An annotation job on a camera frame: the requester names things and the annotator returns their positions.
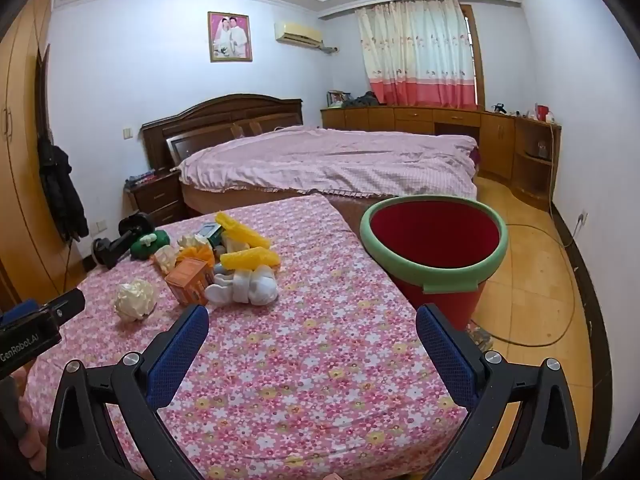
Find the cream paper ball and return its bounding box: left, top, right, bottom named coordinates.
left=114, top=280, right=157, bottom=322

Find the black suction cup mount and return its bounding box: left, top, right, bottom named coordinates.
left=91, top=212, right=153, bottom=270

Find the wall air conditioner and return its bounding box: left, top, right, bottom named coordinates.
left=273, top=21, right=323, bottom=50

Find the black jacket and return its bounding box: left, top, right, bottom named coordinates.
left=37, top=130, right=90, bottom=243

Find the pink floral tablecloth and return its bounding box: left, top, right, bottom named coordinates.
left=22, top=194, right=468, bottom=480

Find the cream wrapper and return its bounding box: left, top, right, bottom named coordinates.
left=152, top=247, right=179, bottom=275

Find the orange carton box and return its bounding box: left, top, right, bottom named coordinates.
left=165, top=257, right=211, bottom=306

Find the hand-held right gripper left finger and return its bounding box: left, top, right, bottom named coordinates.
left=44, top=304, right=210, bottom=480

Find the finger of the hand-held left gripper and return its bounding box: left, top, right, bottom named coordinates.
left=42, top=289, right=87, bottom=326

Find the white and blue medicine box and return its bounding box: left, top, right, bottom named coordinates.
left=197, top=222, right=223, bottom=246

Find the dark wooden nightstand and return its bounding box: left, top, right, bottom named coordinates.
left=124, top=170, right=188, bottom=228

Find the red bucket with green rim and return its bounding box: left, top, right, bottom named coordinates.
left=359, top=195, right=510, bottom=332

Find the pink checked bedspread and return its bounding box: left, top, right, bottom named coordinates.
left=179, top=126, right=480, bottom=200

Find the orange cloth bag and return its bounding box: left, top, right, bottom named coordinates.
left=177, top=242, right=216, bottom=263

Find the dark wooden bed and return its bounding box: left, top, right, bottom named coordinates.
left=140, top=94, right=480, bottom=221

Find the floor cable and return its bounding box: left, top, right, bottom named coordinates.
left=492, top=222, right=585, bottom=347

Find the long wooden cabinet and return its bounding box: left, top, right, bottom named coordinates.
left=320, top=105, right=563, bottom=211

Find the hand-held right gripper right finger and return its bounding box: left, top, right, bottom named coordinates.
left=416, top=303, right=585, bottom=480

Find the long yellow foam piece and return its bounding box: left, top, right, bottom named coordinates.
left=220, top=246, right=282, bottom=271
left=215, top=211, right=273, bottom=250

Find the person's left hand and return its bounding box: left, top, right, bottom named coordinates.
left=0, top=365, right=48, bottom=478

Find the green flower plush toy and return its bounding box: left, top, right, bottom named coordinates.
left=131, top=229, right=171, bottom=261

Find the light wooden wardrobe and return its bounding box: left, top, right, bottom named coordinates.
left=0, top=0, right=96, bottom=311

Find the framed portrait photo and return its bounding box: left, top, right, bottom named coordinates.
left=207, top=11, right=253, bottom=63

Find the dark clothes pile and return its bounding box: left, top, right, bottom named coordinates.
left=345, top=91, right=386, bottom=108

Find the white plastic bag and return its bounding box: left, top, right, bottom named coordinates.
left=222, top=232, right=251, bottom=254

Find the wooden window frame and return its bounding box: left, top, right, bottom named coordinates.
left=460, top=4, right=487, bottom=111

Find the white and red curtain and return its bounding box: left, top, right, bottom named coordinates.
left=355, top=0, right=476, bottom=107

